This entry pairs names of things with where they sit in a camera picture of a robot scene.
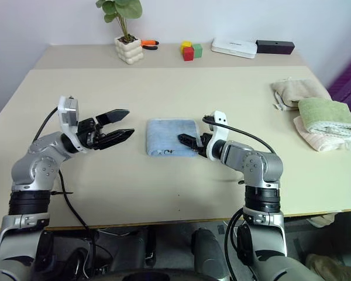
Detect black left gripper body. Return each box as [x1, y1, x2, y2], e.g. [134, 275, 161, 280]
[75, 116, 106, 150]

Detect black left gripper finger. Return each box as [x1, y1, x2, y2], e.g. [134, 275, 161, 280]
[95, 109, 131, 125]
[94, 128, 135, 150]

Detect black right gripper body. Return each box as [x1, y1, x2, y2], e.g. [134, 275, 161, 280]
[197, 132, 214, 158]

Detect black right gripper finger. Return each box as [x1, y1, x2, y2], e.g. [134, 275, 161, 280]
[178, 133, 201, 150]

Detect light blue towel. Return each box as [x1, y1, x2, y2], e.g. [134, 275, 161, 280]
[146, 117, 202, 158]

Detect folded beige towel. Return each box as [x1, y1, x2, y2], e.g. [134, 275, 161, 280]
[270, 77, 332, 112]

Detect folded pale pink towel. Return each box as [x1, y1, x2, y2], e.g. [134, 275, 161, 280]
[292, 115, 351, 152]

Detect folded green towel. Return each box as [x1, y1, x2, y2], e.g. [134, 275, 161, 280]
[297, 97, 351, 137]

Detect cream bubble plant pot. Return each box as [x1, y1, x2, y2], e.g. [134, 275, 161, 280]
[114, 35, 144, 66]

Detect orange and black pliers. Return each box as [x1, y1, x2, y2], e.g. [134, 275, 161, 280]
[140, 39, 160, 51]

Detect flat white box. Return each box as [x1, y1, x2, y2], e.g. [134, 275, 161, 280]
[211, 37, 259, 60]

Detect green leafy plant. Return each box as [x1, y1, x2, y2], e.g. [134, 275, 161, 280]
[95, 0, 143, 41]

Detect dark rounded shape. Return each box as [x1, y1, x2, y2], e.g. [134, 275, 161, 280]
[124, 227, 149, 281]
[191, 228, 230, 281]

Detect long black box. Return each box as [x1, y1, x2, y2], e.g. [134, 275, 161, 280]
[255, 39, 296, 55]

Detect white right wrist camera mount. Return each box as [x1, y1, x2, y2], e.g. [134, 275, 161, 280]
[205, 110, 230, 162]

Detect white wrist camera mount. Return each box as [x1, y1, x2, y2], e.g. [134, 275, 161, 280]
[205, 110, 230, 162]
[57, 94, 88, 155]

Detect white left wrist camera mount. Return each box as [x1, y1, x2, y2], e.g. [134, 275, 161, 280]
[57, 94, 88, 155]

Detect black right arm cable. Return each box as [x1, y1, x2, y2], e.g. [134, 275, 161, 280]
[202, 114, 278, 155]

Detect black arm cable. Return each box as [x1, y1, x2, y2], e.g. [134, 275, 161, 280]
[202, 114, 278, 155]
[34, 106, 98, 277]

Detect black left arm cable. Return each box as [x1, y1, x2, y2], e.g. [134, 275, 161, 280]
[34, 106, 98, 277]

